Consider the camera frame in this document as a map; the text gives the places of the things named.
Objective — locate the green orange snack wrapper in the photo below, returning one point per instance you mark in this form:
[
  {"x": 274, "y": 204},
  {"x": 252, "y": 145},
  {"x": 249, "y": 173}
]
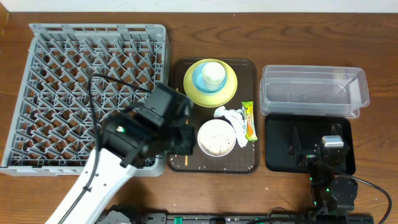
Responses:
[{"x": 248, "y": 108}]

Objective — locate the white napkin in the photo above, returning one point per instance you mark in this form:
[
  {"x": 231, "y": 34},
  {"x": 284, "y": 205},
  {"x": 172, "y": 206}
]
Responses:
[{"x": 236, "y": 118}]

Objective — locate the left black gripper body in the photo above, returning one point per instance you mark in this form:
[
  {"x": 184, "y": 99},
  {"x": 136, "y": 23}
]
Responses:
[{"x": 185, "y": 137}]

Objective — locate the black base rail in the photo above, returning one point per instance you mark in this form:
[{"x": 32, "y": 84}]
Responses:
[{"x": 115, "y": 217}]

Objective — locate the black plastic tray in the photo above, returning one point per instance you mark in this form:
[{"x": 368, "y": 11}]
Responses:
[{"x": 311, "y": 129}]

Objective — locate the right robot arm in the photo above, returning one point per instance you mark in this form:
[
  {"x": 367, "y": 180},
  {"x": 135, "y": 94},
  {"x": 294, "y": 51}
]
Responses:
[{"x": 332, "y": 194}]

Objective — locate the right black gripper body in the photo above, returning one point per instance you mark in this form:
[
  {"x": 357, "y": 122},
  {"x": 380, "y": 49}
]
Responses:
[{"x": 311, "y": 152}]

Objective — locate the white cup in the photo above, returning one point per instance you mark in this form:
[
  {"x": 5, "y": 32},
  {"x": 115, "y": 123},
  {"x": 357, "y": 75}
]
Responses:
[{"x": 213, "y": 74}]

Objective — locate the yellow-green plate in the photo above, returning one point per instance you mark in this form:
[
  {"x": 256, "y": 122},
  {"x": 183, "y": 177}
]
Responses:
[{"x": 210, "y": 100}]

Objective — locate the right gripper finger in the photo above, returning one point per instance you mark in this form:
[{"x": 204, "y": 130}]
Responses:
[
  {"x": 296, "y": 145},
  {"x": 336, "y": 130}
]

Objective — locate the grey plastic dish rack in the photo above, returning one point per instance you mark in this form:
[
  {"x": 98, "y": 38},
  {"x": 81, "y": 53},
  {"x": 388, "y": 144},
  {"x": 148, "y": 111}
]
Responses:
[{"x": 75, "y": 74}]

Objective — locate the white bowl with rice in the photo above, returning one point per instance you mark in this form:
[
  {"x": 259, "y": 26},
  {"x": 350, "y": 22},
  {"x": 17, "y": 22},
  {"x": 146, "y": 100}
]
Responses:
[{"x": 216, "y": 138}]

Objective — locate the clear plastic bin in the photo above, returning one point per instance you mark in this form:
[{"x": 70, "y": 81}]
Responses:
[{"x": 313, "y": 90}]

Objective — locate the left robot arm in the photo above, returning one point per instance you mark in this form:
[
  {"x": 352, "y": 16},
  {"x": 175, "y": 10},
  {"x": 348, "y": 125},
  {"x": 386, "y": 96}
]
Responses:
[{"x": 115, "y": 159}]

